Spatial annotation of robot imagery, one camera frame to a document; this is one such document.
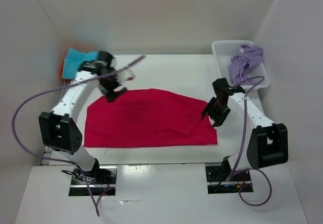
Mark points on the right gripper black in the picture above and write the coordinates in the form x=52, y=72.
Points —
x=219, y=120

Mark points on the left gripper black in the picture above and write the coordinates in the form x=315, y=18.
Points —
x=110, y=98

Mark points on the magenta t shirt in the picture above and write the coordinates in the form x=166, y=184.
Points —
x=148, y=118

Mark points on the cyan t shirt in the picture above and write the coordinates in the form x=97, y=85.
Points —
x=73, y=61

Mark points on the orange t shirt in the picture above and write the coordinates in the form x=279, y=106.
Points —
x=62, y=67

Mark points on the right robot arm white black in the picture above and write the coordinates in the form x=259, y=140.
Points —
x=264, y=143

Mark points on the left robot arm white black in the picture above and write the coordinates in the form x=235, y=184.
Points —
x=58, y=128

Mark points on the lavender t shirt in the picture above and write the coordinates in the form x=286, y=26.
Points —
x=242, y=64

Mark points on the white plastic basket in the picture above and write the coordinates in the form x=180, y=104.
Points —
x=224, y=50

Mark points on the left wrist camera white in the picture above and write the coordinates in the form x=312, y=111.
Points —
x=125, y=75

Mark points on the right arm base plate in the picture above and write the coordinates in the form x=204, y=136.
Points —
x=217, y=184

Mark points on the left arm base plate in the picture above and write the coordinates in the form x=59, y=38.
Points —
x=105, y=185

